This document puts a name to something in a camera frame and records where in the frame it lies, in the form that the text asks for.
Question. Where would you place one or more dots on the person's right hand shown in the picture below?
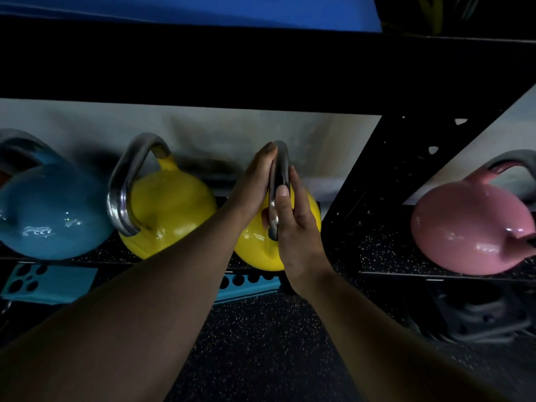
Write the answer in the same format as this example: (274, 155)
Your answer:
(299, 242)

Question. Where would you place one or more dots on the person's left hand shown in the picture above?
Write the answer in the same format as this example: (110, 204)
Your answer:
(247, 192)

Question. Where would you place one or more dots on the person's right thumb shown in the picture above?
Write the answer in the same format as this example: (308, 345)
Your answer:
(284, 205)

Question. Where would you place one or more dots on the person's left fingers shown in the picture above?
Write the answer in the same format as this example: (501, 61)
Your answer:
(261, 165)

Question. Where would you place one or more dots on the yellow kettlebell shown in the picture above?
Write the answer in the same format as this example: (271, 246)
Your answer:
(171, 205)
(255, 246)

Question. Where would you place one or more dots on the person's left forearm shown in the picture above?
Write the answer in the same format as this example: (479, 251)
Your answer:
(138, 313)

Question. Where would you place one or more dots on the person's right forearm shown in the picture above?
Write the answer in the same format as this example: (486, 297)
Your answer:
(377, 351)

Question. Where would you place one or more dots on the black metal storage rack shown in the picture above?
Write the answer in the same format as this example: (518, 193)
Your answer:
(251, 66)

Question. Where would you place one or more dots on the blue mat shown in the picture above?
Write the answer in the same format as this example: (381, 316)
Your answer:
(209, 10)

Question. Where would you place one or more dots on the pink kettlebell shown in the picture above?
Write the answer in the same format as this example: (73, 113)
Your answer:
(465, 230)

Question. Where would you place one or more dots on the blue kettlebell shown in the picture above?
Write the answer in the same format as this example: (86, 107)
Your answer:
(50, 213)

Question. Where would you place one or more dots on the dark iron weight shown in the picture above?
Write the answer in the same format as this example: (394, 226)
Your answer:
(477, 311)

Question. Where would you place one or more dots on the teal perforated bracket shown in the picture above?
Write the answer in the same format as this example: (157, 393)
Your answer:
(54, 284)
(247, 286)

